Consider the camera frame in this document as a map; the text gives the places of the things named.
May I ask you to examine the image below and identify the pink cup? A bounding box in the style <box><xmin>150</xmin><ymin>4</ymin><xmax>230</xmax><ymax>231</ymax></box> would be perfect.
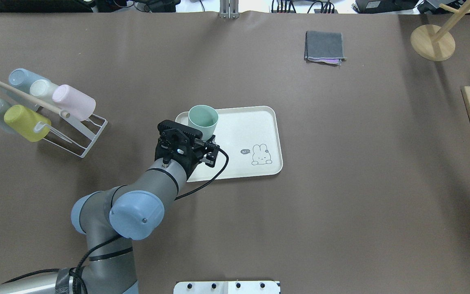
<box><xmin>52</xmin><ymin>85</ymin><xmax>96</xmax><ymax>121</ymax></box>

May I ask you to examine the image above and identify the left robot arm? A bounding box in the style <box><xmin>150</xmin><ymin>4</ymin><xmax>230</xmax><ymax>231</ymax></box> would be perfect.
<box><xmin>0</xmin><ymin>120</ymin><xmax>221</xmax><ymax>294</ymax></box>

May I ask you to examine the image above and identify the wooden mug tree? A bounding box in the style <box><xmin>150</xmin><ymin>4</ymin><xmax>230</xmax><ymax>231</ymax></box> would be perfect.
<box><xmin>410</xmin><ymin>0</ymin><xmax>470</xmax><ymax>62</ymax></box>

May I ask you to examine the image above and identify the cream rabbit tray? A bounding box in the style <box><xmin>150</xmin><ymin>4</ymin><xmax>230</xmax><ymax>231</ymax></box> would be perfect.
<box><xmin>175</xmin><ymin>106</ymin><xmax>284</xmax><ymax>183</ymax></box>

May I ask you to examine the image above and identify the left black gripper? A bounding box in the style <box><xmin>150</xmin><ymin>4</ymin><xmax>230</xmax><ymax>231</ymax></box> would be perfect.
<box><xmin>155</xmin><ymin>120</ymin><xmax>220</xmax><ymax>174</ymax></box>

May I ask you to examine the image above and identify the green cup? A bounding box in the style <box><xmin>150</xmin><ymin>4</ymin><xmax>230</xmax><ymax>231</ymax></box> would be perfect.
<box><xmin>188</xmin><ymin>105</ymin><xmax>219</xmax><ymax>141</ymax></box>

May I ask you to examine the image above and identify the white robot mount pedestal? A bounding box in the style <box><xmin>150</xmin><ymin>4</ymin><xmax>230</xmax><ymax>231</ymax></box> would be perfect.
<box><xmin>173</xmin><ymin>280</ymin><xmax>281</xmax><ymax>294</ymax></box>

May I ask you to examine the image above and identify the aluminium frame post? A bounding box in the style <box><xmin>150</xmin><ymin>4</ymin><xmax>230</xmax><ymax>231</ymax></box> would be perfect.
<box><xmin>219</xmin><ymin>0</ymin><xmax>240</xmax><ymax>19</ymax></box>

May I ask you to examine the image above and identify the cream white cup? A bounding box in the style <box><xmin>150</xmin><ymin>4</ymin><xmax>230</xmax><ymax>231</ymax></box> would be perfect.
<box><xmin>29</xmin><ymin>79</ymin><xmax>59</xmax><ymax>106</ymax></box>

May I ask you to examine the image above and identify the yellow cup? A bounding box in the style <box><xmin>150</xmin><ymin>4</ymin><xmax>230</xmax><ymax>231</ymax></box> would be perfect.
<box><xmin>4</xmin><ymin>105</ymin><xmax>51</xmax><ymax>142</ymax></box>

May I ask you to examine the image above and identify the grey folded cloth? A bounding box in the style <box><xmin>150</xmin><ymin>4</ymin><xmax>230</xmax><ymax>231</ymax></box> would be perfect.
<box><xmin>304</xmin><ymin>30</ymin><xmax>346</xmax><ymax>65</ymax></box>

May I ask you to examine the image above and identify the blue cup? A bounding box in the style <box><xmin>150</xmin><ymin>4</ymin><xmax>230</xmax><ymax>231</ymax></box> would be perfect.
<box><xmin>8</xmin><ymin>68</ymin><xmax>50</xmax><ymax>94</ymax></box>

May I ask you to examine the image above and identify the white wire cup rack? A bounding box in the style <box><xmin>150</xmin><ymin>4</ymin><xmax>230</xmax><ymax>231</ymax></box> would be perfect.
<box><xmin>0</xmin><ymin>81</ymin><xmax>108</xmax><ymax>158</ymax></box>

